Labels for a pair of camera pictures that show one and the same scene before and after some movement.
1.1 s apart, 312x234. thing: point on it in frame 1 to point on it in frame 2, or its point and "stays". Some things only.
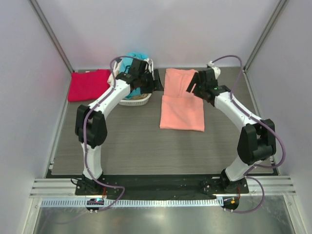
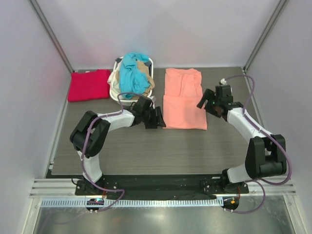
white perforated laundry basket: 140,101 stays
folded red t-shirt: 88,86 stays
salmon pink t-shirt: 181,109 stays
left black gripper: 155,85 to 157,120
